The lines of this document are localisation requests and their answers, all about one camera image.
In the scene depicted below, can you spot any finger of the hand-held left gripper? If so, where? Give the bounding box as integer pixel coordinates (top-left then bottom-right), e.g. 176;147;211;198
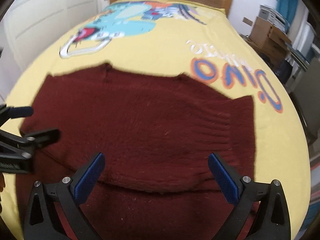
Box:
0;128;61;161
0;106;34;126

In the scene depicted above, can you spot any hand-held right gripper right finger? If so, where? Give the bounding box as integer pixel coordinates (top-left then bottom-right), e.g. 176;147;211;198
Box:
208;153;292;240

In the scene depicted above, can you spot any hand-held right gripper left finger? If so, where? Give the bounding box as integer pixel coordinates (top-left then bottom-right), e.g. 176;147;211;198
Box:
24;152;105;240

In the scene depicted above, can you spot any dark red knit sweater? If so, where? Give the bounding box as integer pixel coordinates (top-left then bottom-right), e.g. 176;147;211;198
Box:
15;62;260;240

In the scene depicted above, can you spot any white wardrobe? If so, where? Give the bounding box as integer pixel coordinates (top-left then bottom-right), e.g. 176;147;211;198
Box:
0;0;113;64

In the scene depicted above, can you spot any dark bag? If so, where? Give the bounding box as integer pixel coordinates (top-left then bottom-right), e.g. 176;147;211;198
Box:
276;61;293;83

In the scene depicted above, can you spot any small cardboard box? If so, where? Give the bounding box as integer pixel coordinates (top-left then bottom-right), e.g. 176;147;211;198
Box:
260;38;288;60

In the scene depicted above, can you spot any yellow printed blanket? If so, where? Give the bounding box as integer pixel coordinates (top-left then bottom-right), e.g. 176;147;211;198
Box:
0;0;313;240

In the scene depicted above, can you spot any large cardboard box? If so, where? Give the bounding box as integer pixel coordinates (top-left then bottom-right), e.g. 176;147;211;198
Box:
250;17;292;47

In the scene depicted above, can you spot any grey printer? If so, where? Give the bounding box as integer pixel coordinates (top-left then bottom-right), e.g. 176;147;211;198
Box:
259;4;286;30

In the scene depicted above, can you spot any teal curtain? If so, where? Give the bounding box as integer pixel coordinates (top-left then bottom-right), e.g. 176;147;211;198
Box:
276;0;300;34

